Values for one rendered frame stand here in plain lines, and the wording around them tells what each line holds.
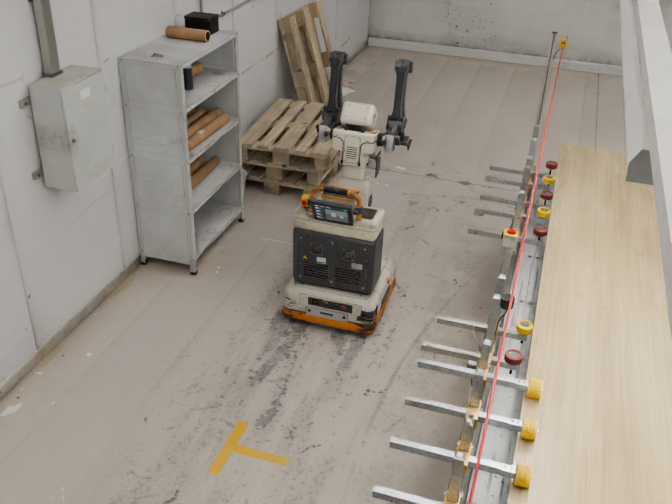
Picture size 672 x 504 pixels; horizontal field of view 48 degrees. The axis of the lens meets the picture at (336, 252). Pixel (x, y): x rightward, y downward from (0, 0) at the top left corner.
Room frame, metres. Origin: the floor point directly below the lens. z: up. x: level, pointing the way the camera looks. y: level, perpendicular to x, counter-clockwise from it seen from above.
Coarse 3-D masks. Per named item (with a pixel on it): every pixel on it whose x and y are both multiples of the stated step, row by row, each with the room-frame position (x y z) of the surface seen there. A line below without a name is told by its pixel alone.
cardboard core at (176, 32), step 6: (168, 30) 5.25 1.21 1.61; (174, 30) 5.24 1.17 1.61; (180, 30) 5.23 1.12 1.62; (186, 30) 5.23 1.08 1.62; (192, 30) 5.22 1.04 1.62; (198, 30) 5.21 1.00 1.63; (204, 30) 5.21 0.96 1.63; (168, 36) 5.26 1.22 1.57; (174, 36) 5.24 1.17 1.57; (180, 36) 5.23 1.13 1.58; (186, 36) 5.21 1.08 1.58; (192, 36) 5.20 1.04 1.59; (198, 36) 5.19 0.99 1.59; (204, 36) 5.17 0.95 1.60
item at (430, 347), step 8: (424, 344) 2.82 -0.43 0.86; (432, 344) 2.82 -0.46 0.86; (440, 352) 2.79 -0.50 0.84; (448, 352) 2.78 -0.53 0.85; (456, 352) 2.77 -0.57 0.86; (464, 352) 2.77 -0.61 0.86; (472, 352) 2.77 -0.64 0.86; (472, 360) 2.75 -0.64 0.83; (496, 360) 2.72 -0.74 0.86; (504, 360) 2.72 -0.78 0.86; (512, 368) 2.70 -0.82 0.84
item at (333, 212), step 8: (312, 200) 4.07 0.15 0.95; (320, 200) 4.07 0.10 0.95; (312, 208) 4.09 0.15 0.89; (320, 208) 4.07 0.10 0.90; (328, 208) 4.05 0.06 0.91; (336, 208) 4.03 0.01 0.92; (344, 208) 4.00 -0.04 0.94; (360, 208) 4.06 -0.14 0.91; (320, 216) 4.10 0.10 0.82; (328, 216) 4.08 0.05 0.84; (336, 216) 4.06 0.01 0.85; (344, 216) 4.04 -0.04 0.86; (352, 216) 4.04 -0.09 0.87; (344, 224) 4.07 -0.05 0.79; (352, 224) 4.06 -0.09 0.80
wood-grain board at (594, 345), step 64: (576, 192) 4.42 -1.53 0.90; (640, 192) 4.46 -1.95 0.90; (576, 256) 3.61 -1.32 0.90; (640, 256) 3.64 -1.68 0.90; (576, 320) 3.00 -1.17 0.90; (640, 320) 3.02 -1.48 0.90; (576, 384) 2.53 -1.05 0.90; (640, 384) 2.55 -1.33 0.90; (576, 448) 2.15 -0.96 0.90; (640, 448) 2.16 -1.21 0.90
